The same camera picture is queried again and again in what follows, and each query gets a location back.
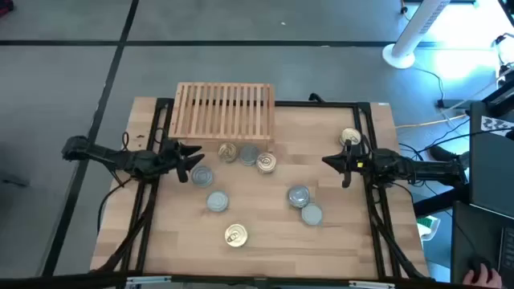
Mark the silver metal clamp bar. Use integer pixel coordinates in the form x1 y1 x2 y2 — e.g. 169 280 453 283
125 275 173 287
348 279 397 289

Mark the person's hand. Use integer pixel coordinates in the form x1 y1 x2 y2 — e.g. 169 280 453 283
462 267 504 289

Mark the white tower fan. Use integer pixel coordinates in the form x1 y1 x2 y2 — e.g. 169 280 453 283
381 0 454 70

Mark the black keyboard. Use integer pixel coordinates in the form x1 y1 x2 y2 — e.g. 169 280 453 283
497 226 514 276

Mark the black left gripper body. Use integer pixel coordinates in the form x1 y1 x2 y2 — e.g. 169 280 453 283
158 138 190 185

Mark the white card with black pattern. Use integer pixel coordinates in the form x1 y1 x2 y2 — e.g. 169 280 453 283
480 115 514 137

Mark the beige floor cable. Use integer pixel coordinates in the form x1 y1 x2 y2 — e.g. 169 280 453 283
395 113 469 130

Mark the black power strip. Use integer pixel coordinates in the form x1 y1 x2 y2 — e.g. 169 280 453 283
436 98 474 110

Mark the black computer mouse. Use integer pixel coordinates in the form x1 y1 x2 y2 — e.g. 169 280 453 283
467 254 493 282

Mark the Wild Planet gold-lidded can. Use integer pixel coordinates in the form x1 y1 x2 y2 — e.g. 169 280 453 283
255 152 278 174
339 127 362 148
217 142 239 164
224 223 249 248

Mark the black desk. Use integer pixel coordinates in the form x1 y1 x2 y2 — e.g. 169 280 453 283
449 92 514 289

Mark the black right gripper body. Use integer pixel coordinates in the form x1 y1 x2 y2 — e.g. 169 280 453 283
340 139 377 189

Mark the black fan cable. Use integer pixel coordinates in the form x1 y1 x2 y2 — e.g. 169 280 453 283
413 66 447 101

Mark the white green packet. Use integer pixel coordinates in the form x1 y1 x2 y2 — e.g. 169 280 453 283
416 214 442 242

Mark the black metal table frame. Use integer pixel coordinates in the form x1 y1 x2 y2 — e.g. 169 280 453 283
90 96 433 282

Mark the wooden slatted shelf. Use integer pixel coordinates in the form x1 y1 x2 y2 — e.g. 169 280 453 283
167 82 276 142

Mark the Bumble Bee tuna can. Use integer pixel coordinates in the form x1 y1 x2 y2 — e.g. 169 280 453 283
300 202 324 226
206 189 230 214
190 165 214 189
287 185 311 210
239 144 260 166

